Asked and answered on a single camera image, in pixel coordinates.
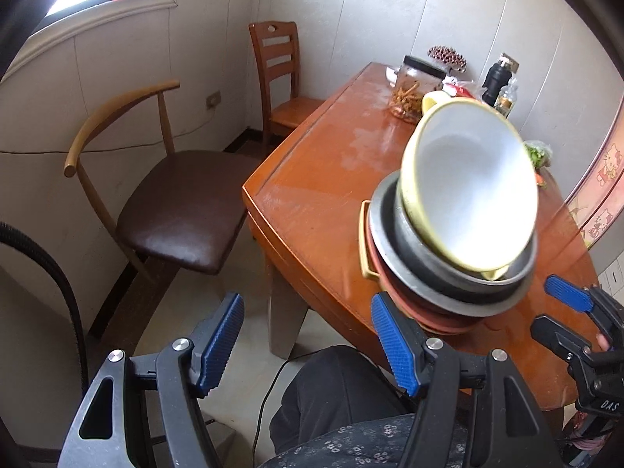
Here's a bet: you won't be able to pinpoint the thin black cable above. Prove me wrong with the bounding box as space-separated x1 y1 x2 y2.
251 348 332 468

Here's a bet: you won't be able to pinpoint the wide steel bowl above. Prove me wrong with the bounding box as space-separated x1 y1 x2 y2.
369 173 538 304

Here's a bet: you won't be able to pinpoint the wooden slat-back chair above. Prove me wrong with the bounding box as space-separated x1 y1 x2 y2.
248 21 325 147

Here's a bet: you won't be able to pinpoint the black-lidded clear jar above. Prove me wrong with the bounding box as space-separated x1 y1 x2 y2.
388 55 447 124

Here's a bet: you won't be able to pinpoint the floral dark garment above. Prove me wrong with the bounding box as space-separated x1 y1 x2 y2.
256 412 488 468

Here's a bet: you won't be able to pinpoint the red tissue packet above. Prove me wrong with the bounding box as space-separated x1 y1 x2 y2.
443 78 486 101

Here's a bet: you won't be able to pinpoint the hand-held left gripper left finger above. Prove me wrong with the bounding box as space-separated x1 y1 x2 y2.
58 292 245 468

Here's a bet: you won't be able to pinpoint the orange plastic plate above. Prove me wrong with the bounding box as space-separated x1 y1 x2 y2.
371 234 493 336

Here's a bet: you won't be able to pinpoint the tan curved armchair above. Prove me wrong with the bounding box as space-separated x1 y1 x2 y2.
63 80 266 339

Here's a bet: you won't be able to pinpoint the bag of leafy greens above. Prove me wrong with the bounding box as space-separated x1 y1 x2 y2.
524 140 554 169

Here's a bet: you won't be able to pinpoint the clear plastic bottle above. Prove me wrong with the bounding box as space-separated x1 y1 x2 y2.
493 78 520 118

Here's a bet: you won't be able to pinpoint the dried flower decoration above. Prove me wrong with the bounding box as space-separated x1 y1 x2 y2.
427 45 467 71

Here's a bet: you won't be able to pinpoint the black trousers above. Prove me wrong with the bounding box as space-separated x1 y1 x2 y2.
269 345 415 454

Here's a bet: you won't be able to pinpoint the deep steel bowl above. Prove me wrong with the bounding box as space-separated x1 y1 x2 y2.
392 175 536 289

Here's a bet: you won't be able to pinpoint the yellow bowl with handle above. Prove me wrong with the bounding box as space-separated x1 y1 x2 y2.
400 92 539 282

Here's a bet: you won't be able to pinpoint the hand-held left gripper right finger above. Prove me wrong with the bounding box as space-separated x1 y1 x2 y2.
370 291 564 468

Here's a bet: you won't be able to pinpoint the black thermos flask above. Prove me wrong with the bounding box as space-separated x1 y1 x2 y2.
482 57 512 105

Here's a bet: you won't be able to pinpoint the cartoon printed sliding door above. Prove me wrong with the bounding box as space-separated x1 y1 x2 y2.
560 107 624 254

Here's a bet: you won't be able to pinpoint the thick black cable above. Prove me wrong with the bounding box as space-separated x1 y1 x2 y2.
0 222 91 401

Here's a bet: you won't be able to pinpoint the thin wall cable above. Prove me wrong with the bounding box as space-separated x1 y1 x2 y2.
0 107 220 155

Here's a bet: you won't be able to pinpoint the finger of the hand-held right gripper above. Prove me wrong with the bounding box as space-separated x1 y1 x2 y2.
544 275 617 338
530 315 593 366

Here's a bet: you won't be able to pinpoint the yellow shell-shaped plate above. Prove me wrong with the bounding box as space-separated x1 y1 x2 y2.
358 200 383 281

